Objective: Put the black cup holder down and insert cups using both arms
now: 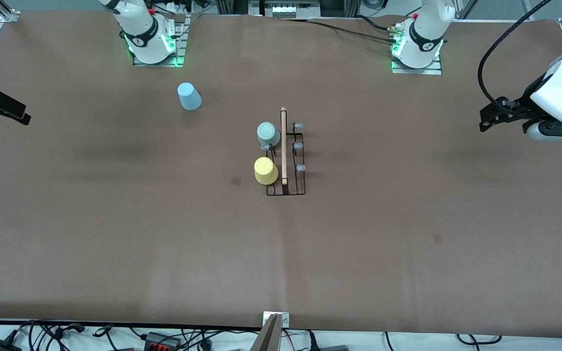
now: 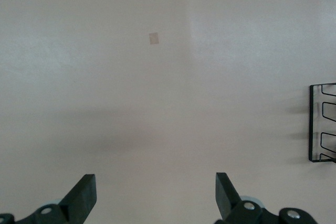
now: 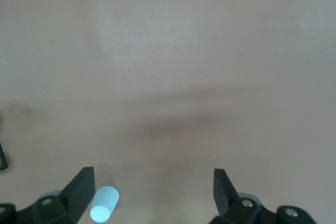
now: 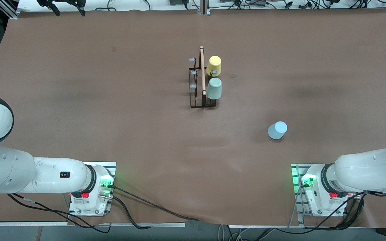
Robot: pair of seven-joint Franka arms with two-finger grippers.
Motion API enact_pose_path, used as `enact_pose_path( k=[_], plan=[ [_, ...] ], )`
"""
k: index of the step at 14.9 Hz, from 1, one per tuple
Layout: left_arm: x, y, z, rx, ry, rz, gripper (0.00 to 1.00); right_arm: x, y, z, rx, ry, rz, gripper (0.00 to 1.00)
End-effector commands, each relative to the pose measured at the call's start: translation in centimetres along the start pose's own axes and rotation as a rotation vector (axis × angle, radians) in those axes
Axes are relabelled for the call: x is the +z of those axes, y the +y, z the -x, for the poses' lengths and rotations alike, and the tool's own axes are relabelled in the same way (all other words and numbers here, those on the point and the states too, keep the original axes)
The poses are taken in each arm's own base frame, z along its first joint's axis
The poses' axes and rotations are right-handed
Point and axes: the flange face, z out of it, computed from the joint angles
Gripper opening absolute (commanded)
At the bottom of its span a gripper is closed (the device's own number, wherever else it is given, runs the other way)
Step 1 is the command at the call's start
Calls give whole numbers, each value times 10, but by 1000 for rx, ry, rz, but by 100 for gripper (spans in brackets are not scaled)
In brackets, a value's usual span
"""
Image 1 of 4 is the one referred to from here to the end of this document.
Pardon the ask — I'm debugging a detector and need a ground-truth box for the aluminium profile post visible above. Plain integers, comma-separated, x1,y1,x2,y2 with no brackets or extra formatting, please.
251,313,282,351

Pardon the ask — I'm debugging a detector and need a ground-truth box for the thick black table cable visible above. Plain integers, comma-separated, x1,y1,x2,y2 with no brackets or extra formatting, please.
307,15,403,36

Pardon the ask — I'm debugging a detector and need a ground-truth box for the black box with orange connectors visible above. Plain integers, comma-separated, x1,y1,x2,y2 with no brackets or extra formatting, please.
143,331,182,350

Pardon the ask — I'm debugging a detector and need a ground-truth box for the black looped floor cable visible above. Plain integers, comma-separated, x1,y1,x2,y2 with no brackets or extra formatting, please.
457,334,502,345

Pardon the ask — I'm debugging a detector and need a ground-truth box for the white power strip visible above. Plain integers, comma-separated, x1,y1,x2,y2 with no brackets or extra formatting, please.
249,0,321,20

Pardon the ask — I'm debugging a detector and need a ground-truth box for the sage green plastic cup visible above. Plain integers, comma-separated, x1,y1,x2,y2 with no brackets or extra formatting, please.
257,122,281,147

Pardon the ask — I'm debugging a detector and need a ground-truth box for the black wire cup holder rack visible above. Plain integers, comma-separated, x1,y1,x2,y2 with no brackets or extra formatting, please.
261,107,307,196

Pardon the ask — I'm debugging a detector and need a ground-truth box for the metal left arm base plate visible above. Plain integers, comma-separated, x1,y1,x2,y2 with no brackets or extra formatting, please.
391,56,443,75

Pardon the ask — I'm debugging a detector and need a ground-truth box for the light blue plastic cup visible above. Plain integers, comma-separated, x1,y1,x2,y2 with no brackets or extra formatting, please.
177,82,202,111

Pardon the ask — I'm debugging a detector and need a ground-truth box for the yellow plastic cup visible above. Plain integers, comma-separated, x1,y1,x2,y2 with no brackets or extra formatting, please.
254,156,279,186

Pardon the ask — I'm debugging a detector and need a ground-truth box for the metal bracket plate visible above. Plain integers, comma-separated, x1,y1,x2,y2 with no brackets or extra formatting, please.
263,312,290,327

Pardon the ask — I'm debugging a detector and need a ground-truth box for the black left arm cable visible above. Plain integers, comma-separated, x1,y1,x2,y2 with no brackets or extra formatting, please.
477,0,554,118

